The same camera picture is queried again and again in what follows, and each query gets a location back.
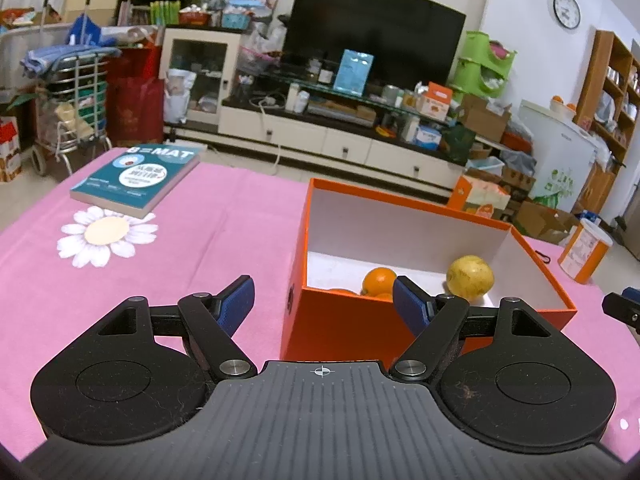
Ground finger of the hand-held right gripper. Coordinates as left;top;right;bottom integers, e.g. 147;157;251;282
602;287;640;331

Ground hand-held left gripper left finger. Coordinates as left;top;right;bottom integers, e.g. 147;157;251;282
96;274;257;380

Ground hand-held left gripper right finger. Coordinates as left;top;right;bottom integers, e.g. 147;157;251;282
390;277;563;382

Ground large orange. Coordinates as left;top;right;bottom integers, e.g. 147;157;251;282
362;267;399;297

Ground yellow-green pear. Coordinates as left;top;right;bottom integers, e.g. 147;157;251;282
446;255;495;297

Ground orange cardboard box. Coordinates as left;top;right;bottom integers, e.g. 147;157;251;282
280;177;578;363

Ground pink daisy tablecloth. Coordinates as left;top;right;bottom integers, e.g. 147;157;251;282
0;147;640;463

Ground orange and white canister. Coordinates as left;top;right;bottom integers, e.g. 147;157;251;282
557;217;613;283

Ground open brown cardboard box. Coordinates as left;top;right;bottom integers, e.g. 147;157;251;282
515;200;581;246

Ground white refrigerator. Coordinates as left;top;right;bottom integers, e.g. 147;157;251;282
517;99;608;211

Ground teal paperback book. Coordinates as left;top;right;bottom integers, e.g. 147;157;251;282
70;144;202;221

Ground blue and white box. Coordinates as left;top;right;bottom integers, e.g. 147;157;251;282
415;127;443;150

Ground white television stand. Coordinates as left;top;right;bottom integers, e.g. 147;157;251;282
175;67;476;193

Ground orange and white small carton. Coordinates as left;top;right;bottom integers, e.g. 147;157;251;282
416;81;453;122

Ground white plastic bag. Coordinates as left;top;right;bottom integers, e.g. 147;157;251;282
164;69;197;125

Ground red shopping bag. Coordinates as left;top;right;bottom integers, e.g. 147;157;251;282
106;47;166;148

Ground white glass-door cabinet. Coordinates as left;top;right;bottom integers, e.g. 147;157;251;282
162;27;243;131

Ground blue packet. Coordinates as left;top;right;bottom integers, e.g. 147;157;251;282
333;49;377;96

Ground wooden shelf unit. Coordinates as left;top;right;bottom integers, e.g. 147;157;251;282
572;30;640;216

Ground green stacked bins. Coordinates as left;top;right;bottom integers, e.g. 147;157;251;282
447;30;517;98

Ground red and white carton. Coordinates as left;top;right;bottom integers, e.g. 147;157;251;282
0;116;23;183

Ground black television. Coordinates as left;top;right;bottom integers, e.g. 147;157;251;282
282;0;467;88

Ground blue folded cloth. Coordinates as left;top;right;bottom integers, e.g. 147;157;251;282
20;45;121;76

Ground blue bag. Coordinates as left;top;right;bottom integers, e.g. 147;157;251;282
65;14;108;48

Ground orange carton with handle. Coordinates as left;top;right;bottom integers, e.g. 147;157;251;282
446;175;512;221

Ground wire shopping cart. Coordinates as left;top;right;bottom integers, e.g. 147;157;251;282
30;0;113;176

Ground round wall clock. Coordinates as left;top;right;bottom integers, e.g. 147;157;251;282
553;0;582;29

